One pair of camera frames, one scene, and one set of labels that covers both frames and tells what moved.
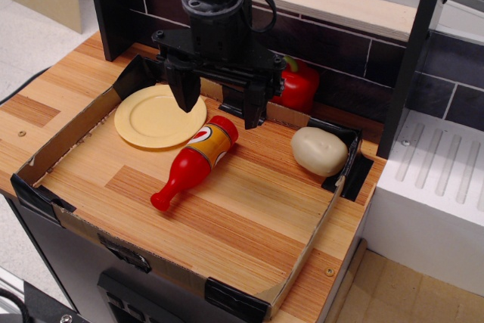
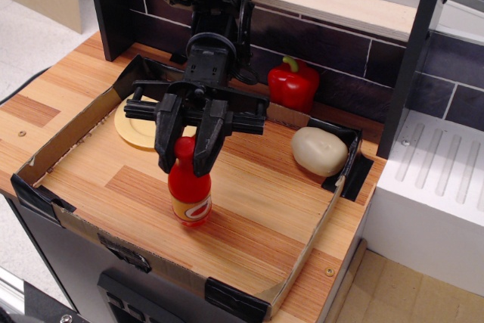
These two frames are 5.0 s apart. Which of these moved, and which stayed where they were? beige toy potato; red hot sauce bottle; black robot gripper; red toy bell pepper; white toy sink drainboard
Moved: black robot gripper; red hot sauce bottle
Stayed: red toy bell pepper; beige toy potato; white toy sink drainboard
